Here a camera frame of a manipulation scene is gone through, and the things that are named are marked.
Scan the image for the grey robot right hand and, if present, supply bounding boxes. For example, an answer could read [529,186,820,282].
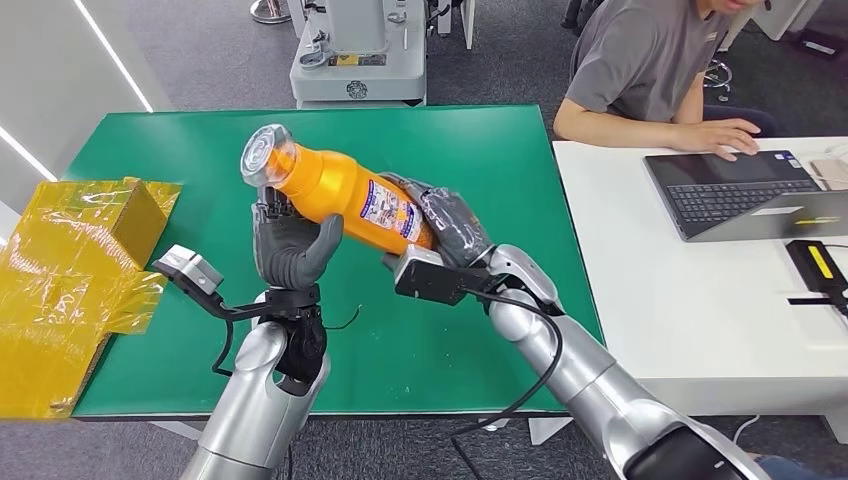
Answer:
[380,172,497,270]

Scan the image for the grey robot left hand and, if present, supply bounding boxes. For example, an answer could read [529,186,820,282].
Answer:
[250,185,346,293]

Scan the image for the person's right hand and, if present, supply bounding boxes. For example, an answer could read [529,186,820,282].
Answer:
[672,117,762,162]

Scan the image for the orange detergent bottle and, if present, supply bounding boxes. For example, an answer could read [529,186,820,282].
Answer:
[239,123,439,256]

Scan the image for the dark office chair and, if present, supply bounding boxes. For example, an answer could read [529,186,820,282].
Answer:
[702,59,778,139]

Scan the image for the dark grey laptop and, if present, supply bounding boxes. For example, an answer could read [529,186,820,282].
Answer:
[642,149,848,244]

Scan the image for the green table mat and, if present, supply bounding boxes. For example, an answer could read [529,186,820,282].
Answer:
[66,104,605,420]

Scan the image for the person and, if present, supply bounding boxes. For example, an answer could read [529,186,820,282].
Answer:
[553,0,796,162]

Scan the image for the pale pink flat pad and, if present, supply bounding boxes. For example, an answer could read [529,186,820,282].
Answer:
[811,158,848,193]

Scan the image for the black device with yellow label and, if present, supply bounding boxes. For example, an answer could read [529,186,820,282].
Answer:
[785,239,848,323]

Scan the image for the grey machine base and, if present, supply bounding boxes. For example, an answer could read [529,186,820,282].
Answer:
[289,0,429,111]

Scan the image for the white desk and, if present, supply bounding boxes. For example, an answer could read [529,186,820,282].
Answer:
[551,135,848,445]

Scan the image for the white furniture legs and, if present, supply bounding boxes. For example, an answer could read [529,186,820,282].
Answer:
[437,0,477,51]

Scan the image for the white table foot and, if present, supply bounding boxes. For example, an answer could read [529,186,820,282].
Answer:
[527,415,575,446]
[148,421,204,443]

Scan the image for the yellow film-wrapped cardboard box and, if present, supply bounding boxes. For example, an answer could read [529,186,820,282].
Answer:
[0,176,183,422]

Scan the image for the chrome stand base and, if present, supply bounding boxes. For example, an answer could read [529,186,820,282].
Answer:
[250,0,293,26]

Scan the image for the person's leg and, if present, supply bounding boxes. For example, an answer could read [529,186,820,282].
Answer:
[751,454,826,480]

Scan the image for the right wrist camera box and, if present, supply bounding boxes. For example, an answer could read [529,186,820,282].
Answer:
[382,245,493,307]

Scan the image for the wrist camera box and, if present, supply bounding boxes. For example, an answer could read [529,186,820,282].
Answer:
[153,243,225,297]
[382,245,493,307]

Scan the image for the thin black wire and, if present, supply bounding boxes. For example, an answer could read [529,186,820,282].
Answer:
[324,304,363,331]

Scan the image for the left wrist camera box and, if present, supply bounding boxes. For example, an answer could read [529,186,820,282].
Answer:
[153,243,225,297]

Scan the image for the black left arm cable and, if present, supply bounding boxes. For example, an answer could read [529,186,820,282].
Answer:
[211,319,237,379]

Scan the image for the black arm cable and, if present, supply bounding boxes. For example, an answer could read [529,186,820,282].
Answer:
[450,289,564,480]
[211,319,237,379]

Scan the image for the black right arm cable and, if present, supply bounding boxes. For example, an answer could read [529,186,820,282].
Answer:
[450,289,564,480]

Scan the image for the white floor cable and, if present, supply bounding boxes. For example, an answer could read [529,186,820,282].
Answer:
[730,413,761,446]

